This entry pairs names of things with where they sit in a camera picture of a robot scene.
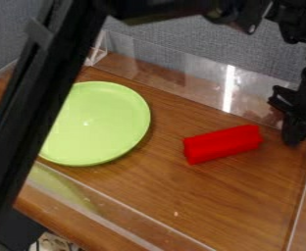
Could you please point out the red rectangular block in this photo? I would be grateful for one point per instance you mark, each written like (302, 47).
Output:
(221, 143)

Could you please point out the clear acrylic corner bracket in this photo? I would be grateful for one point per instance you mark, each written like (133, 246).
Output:
(98, 50)

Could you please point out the light green round plate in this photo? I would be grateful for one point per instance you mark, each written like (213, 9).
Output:
(103, 122)

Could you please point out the white power strip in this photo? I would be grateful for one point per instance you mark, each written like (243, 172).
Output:
(53, 242)

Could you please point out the clear acrylic tray enclosure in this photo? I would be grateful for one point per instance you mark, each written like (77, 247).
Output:
(150, 202)

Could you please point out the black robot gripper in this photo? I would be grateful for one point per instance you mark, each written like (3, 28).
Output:
(291, 102)

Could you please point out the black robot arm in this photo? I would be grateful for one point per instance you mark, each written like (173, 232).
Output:
(61, 38)

